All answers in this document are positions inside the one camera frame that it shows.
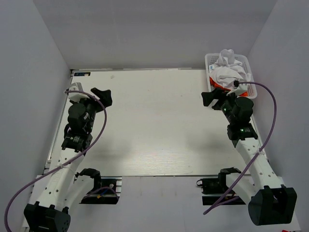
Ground white t shirt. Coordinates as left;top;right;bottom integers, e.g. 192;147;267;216
209;49;251;88

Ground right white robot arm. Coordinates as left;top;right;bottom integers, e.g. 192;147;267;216
201;89;297;226

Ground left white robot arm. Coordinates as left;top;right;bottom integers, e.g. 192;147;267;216
24;87;112;232

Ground orange t shirt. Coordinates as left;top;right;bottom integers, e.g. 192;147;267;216
209;77;249;97

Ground blue table label sticker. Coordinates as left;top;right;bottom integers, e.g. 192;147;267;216
74;72;91;76

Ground white plastic basket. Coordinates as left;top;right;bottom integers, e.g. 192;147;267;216
205;53;257;99

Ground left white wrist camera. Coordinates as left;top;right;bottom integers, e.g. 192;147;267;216
64;82;96;103

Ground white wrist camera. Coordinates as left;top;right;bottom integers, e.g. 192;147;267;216
64;82;96;103
227;80;248;97

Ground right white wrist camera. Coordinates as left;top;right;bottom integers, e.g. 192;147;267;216
227;80;248;97

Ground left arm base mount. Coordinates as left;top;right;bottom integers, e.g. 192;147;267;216
81;177;122;205

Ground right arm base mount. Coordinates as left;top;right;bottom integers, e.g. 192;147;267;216
196;177;245;206

